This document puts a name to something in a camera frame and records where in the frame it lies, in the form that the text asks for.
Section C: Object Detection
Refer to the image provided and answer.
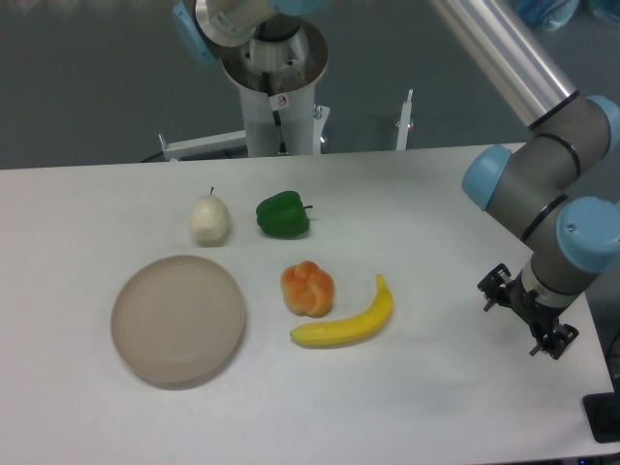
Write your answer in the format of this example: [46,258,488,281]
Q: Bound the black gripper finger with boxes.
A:
[478,263,512,312]
[529,323,578,359]

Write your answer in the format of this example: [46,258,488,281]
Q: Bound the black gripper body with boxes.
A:
[509,276,562,328]

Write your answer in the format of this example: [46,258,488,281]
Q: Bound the yellow banana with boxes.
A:
[290,274,394,349]

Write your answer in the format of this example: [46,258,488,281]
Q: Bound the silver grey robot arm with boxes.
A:
[172,1,619,358]

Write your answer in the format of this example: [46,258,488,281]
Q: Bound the black device at edge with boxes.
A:
[582,392,619,444]

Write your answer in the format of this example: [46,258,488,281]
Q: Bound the orange bread roll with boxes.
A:
[280,261,335,318]

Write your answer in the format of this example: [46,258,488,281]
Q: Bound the green bell pepper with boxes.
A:
[255,191,313,239]

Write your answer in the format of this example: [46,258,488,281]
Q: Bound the blue plastic bag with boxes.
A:
[511,0,619,32]

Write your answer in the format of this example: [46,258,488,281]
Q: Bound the white pear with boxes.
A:
[188,187,231,247]

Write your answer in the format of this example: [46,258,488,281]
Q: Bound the beige round plate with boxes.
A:
[110,255,246,389]

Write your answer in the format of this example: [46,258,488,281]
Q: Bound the white metal bracket right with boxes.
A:
[395,89,414,151]

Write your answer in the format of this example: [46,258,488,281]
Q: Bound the white metal bracket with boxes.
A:
[158,130,246,161]
[395,89,414,151]

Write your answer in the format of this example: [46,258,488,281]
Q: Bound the white metal bracket left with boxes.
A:
[158,130,246,161]

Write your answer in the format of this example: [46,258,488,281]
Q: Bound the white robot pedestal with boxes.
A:
[223,18,328,157]

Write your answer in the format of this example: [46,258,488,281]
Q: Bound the black cable on pedestal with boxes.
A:
[262,71,290,156]

